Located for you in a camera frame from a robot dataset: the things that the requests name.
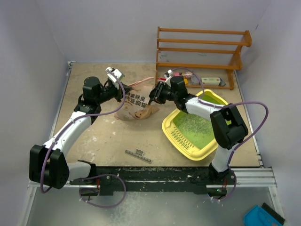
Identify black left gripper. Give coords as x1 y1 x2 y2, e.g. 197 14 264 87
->
95 81 132 105

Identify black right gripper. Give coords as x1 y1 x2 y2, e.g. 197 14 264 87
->
143 82 177 105

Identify pink cat litter bag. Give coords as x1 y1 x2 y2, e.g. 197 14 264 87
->
114 77 159 121

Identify white bag sealing clip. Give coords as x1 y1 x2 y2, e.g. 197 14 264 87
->
125 149 152 164

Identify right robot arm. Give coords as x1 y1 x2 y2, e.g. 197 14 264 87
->
149 76 249 184

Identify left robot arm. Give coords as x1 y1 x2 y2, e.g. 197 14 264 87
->
29 76 132 189

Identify red white staples box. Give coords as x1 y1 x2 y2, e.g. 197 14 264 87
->
157 78 166 83

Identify pale green box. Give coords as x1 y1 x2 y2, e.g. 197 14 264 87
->
201 77 221 86

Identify green litter pellets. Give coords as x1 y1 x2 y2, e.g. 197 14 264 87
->
174 114 213 135

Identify yellow green litter box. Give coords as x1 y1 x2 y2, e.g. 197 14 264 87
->
161 89 231 161

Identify pink patterned bottle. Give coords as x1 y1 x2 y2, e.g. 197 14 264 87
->
173 71 193 79

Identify orange wooden shelf rack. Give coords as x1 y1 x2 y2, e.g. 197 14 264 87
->
155 26 253 90

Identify blue dustpan with brush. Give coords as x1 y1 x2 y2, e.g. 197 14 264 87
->
243 202 285 226

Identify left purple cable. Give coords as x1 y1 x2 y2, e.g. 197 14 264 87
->
40 69 127 209

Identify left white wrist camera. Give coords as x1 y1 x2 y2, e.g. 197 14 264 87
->
105 67 125 89

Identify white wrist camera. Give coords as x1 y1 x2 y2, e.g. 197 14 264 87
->
164 70 174 86
105 67 125 89

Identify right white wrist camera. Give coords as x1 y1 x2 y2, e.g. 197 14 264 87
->
164 70 174 86

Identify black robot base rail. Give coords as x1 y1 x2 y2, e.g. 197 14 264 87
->
70 166 236 197

